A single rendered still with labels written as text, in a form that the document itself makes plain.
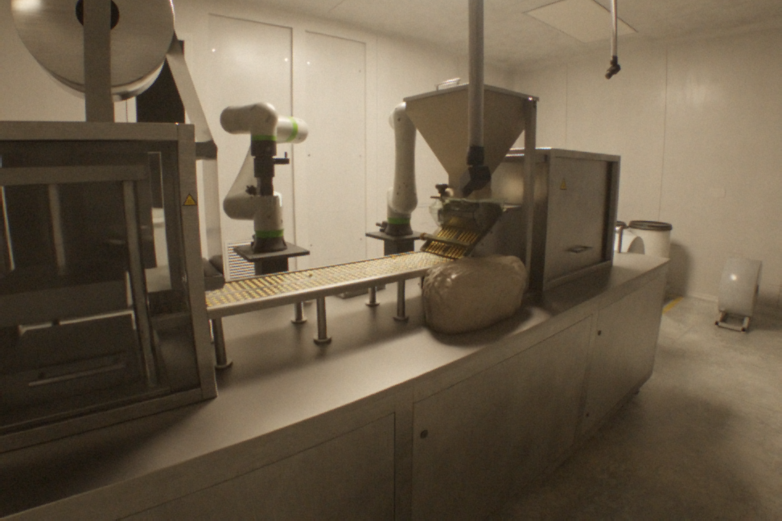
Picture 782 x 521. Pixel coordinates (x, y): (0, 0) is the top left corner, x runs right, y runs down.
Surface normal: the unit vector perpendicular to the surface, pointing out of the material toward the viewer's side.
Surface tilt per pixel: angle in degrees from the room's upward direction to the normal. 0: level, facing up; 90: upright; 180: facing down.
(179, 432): 0
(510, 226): 90
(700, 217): 90
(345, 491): 90
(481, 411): 90
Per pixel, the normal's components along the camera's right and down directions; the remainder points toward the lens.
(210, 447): 0.00, -0.99
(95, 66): 0.59, 0.12
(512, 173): -0.80, 0.09
